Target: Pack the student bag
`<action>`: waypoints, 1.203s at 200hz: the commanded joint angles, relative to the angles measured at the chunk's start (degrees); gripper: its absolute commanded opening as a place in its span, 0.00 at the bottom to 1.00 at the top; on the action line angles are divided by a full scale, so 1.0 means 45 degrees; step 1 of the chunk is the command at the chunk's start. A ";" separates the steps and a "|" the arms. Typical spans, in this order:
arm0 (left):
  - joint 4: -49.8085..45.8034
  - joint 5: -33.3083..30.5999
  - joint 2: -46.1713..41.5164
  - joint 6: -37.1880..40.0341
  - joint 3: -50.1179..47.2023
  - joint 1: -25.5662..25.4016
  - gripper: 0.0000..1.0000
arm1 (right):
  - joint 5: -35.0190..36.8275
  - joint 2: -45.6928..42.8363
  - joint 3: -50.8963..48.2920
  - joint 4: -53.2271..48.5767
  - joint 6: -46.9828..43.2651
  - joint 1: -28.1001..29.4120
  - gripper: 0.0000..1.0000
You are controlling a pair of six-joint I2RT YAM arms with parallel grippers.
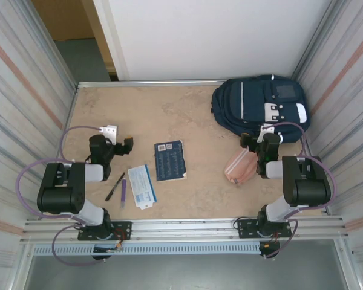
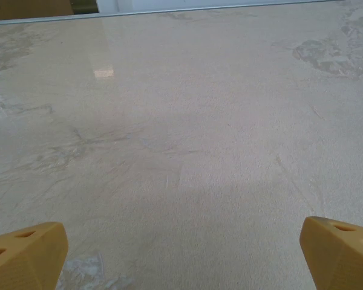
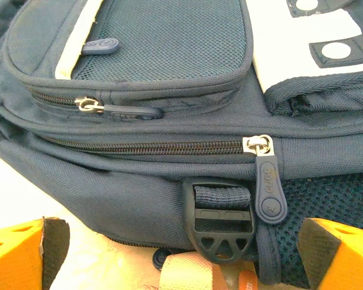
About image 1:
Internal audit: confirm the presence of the pink striped pencil case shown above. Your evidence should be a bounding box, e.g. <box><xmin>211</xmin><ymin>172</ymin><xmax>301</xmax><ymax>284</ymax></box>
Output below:
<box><xmin>223</xmin><ymin>148</ymin><xmax>260</xmax><ymax>185</ymax></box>

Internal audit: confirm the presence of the navy blue backpack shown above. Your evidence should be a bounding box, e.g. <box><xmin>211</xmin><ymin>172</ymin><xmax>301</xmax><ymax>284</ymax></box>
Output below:
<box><xmin>211</xmin><ymin>74</ymin><xmax>311</xmax><ymax>143</ymax></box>

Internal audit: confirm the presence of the blue paperback book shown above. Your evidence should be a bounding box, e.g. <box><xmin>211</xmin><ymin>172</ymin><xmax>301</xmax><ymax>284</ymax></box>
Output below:
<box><xmin>154</xmin><ymin>140</ymin><xmax>188</xmax><ymax>182</ymax></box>

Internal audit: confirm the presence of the white blue card package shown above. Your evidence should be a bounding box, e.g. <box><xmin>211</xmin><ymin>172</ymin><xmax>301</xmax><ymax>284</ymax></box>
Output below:
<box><xmin>127</xmin><ymin>164</ymin><xmax>159</xmax><ymax>210</ymax></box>

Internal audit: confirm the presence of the black pen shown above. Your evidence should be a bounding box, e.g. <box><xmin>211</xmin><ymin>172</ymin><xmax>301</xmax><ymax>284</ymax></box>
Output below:
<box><xmin>105</xmin><ymin>172</ymin><xmax>126</xmax><ymax>202</ymax></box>

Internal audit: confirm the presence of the purple pen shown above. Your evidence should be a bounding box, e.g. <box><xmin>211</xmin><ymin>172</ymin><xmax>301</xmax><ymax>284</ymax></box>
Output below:
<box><xmin>120</xmin><ymin>178</ymin><xmax>128</xmax><ymax>208</ymax></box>

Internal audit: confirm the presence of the aluminium table edge bar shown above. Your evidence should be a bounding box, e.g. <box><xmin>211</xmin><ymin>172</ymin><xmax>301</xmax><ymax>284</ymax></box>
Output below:
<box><xmin>76</xmin><ymin>79</ymin><xmax>231</xmax><ymax>89</ymax></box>

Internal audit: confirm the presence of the brown wooden board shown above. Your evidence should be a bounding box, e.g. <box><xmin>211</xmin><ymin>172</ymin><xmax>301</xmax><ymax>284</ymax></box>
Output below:
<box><xmin>31</xmin><ymin>0</ymin><xmax>97</xmax><ymax>42</ymax></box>

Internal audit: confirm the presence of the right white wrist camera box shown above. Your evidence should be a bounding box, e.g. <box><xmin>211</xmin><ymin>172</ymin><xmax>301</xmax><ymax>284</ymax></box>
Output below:
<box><xmin>259</xmin><ymin>123</ymin><xmax>284</xmax><ymax>143</ymax></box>

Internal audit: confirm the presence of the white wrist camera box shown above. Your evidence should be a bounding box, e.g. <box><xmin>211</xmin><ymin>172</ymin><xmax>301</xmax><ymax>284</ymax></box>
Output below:
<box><xmin>259</xmin><ymin>123</ymin><xmax>284</xmax><ymax>143</ymax></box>
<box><xmin>98</xmin><ymin>124</ymin><xmax>118</xmax><ymax>144</ymax></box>

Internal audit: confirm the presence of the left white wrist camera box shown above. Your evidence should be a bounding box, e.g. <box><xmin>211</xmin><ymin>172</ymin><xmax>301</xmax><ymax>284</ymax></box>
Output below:
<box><xmin>98</xmin><ymin>124</ymin><xmax>118</xmax><ymax>144</ymax></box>

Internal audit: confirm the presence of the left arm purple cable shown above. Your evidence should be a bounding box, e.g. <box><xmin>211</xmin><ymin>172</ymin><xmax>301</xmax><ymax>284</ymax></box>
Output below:
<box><xmin>16</xmin><ymin>125</ymin><xmax>110</xmax><ymax>266</ymax></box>

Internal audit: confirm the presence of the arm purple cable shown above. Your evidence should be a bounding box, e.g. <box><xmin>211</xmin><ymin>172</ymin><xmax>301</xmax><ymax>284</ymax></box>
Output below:
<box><xmin>261</xmin><ymin>121</ymin><xmax>338</xmax><ymax>260</ymax></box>
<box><xmin>16</xmin><ymin>125</ymin><xmax>110</xmax><ymax>266</ymax></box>

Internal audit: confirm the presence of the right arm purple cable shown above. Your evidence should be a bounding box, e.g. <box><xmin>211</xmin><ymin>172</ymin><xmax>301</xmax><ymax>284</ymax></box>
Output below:
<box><xmin>261</xmin><ymin>121</ymin><xmax>338</xmax><ymax>260</ymax></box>

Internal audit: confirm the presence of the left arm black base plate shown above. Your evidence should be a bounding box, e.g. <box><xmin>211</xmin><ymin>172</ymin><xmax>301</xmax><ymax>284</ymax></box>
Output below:
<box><xmin>77</xmin><ymin>221</ymin><xmax>132</xmax><ymax>242</ymax></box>

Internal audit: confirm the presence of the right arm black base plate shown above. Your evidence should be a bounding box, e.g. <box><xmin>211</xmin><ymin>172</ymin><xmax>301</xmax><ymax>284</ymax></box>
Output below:
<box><xmin>237</xmin><ymin>217</ymin><xmax>292</xmax><ymax>239</ymax></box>

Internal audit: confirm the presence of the red black wire bundle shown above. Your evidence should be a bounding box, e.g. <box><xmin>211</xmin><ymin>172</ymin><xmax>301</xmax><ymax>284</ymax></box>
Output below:
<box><xmin>260</xmin><ymin>231</ymin><xmax>282</xmax><ymax>251</ymax></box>
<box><xmin>93</xmin><ymin>229</ymin><xmax>131</xmax><ymax>253</ymax></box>

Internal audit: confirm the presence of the aluminium mounting rail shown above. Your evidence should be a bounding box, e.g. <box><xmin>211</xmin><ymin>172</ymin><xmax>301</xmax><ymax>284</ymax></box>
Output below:
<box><xmin>22</xmin><ymin>214</ymin><xmax>350</xmax><ymax>245</ymax></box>

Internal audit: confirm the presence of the aluminium frame post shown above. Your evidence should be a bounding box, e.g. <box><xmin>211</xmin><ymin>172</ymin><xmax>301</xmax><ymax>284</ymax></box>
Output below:
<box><xmin>30</xmin><ymin>0</ymin><xmax>79</xmax><ymax>91</ymax></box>
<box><xmin>289</xmin><ymin>0</ymin><xmax>352</xmax><ymax>88</ymax></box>

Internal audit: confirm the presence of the grey slotted cable duct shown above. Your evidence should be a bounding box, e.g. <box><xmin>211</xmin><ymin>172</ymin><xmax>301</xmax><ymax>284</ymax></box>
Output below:
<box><xmin>31</xmin><ymin>243</ymin><xmax>263</xmax><ymax>257</ymax></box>

